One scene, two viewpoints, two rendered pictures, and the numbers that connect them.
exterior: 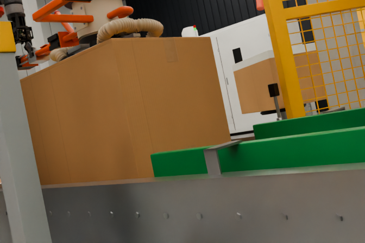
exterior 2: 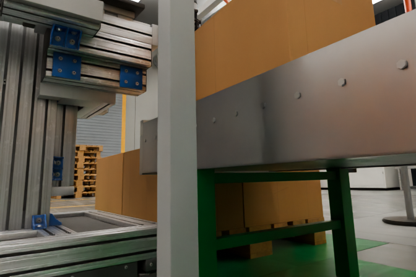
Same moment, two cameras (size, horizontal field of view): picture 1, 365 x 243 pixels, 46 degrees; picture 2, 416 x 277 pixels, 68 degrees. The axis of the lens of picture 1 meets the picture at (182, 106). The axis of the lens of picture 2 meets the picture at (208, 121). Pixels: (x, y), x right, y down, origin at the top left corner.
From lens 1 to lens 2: 0.53 m
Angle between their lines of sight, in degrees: 17
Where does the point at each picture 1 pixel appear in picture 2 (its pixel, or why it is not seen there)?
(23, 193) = (176, 57)
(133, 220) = (291, 104)
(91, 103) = (250, 31)
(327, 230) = not seen: outside the picture
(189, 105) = not seen: hidden behind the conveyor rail
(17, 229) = (164, 94)
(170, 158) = not seen: hidden behind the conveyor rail
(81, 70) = (244, 4)
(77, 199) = (226, 101)
